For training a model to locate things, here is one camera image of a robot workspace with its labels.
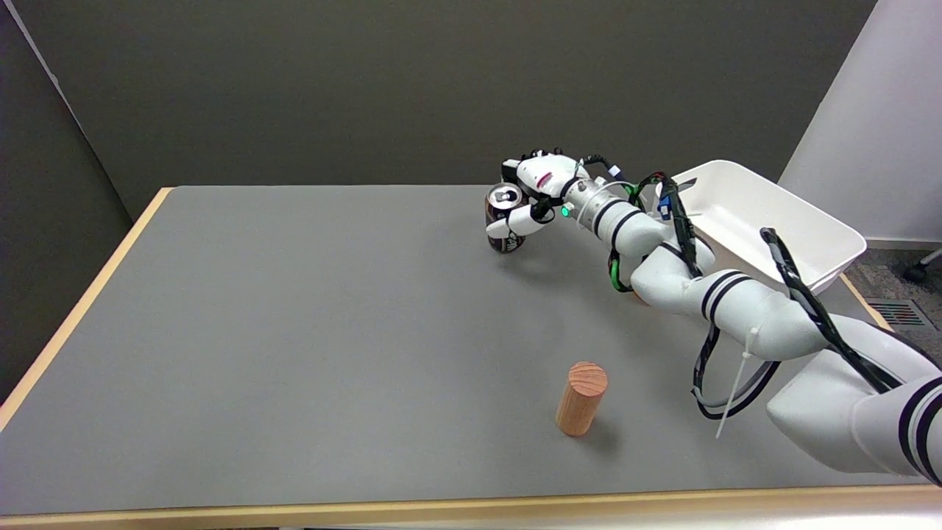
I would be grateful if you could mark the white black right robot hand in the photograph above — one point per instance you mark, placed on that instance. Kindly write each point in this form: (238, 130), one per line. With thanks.
(548, 177)

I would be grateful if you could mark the black and gold drink can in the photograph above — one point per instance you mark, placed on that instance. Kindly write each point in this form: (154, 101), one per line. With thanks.
(504, 199)

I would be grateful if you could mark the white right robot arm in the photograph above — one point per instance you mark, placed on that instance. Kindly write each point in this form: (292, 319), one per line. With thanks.
(743, 302)

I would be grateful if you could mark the white plastic bin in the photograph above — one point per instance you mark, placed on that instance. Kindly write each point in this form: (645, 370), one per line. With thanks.
(751, 213)

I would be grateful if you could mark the wooden cylinder block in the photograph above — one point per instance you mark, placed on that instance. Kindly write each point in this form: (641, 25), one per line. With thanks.
(580, 401)

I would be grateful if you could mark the white zip tie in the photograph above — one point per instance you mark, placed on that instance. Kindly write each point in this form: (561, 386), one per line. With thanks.
(738, 386)

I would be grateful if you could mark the metal floor vent grille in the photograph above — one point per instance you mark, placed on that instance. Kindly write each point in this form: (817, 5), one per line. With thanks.
(899, 313)

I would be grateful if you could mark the black chair caster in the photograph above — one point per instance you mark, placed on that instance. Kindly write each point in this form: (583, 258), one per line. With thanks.
(918, 271)

